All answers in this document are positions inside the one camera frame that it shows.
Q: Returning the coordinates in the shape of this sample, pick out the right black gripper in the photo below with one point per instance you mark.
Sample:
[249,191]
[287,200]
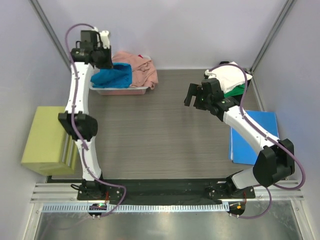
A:
[196,90]

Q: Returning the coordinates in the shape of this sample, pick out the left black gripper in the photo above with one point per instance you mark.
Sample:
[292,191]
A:
[109,64]

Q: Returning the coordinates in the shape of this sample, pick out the blue t shirt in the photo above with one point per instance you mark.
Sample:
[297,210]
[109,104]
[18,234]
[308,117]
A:
[120,77]

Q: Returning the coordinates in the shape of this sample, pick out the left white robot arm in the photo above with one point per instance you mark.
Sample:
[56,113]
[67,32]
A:
[76,119]

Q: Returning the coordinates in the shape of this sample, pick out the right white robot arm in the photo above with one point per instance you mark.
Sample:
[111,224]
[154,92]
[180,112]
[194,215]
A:
[274,156]

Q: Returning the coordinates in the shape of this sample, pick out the white folded t shirt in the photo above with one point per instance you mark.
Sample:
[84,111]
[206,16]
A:
[228,76]

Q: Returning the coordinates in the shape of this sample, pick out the white plastic basket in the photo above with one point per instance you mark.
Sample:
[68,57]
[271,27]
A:
[119,91]

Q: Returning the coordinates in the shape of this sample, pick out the pink t shirt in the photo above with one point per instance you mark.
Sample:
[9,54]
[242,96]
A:
[144,73]

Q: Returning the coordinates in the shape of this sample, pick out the black folded t shirt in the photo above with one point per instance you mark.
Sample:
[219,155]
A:
[224,62]

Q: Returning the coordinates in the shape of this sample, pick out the green folded t shirt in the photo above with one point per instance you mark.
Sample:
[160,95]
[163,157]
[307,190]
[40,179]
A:
[238,90]

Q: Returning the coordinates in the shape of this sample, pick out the yellow green box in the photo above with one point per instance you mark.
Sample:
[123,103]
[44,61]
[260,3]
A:
[49,150]

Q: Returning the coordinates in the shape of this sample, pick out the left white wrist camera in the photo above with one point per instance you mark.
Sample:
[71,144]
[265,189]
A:
[103,37]

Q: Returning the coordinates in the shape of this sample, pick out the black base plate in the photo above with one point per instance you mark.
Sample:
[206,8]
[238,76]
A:
[117,190]

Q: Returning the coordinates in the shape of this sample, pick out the aluminium rail frame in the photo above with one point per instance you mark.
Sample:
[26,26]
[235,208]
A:
[63,193]

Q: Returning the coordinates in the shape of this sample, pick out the white slotted cable duct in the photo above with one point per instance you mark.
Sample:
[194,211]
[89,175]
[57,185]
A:
[104,208]

